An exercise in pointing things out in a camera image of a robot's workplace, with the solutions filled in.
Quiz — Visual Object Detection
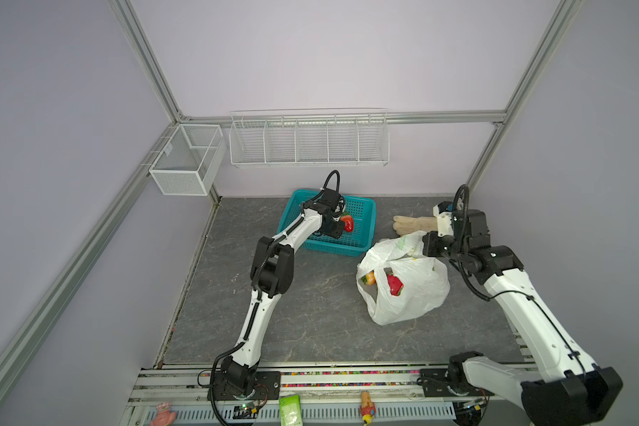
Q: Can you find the white plastic bag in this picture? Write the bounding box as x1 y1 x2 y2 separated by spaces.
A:
356 231 450 326

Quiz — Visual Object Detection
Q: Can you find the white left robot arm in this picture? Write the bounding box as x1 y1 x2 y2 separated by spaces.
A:
209 170 345 400

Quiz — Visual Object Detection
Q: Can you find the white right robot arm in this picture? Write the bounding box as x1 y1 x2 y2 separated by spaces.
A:
422 185 623 425

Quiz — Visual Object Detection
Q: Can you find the red fake strawberry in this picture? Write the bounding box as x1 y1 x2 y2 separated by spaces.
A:
340 214 354 233

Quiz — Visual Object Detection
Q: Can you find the teal plastic basket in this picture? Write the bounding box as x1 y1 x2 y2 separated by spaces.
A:
277 189 376 257

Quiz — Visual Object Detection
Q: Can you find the yellow work glove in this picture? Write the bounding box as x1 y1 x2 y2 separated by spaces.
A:
392 216 438 236

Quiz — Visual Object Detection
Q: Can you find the small orange toy figure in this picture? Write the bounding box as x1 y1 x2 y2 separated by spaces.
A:
360 392 376 425

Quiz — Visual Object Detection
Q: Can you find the green packet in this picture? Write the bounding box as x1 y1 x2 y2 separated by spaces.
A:
279 395 304 426

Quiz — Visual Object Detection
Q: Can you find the pink toy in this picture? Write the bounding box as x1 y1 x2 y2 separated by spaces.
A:
150 402 177 426

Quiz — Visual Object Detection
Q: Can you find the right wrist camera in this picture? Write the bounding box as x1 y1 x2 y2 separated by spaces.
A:
432 202 454 237

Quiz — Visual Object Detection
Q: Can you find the white wire wall shelf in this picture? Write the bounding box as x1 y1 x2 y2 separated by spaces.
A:
229 108 391 167

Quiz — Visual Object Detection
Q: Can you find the white wire mesh box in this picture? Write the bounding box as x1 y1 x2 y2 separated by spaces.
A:
149 124 226 196

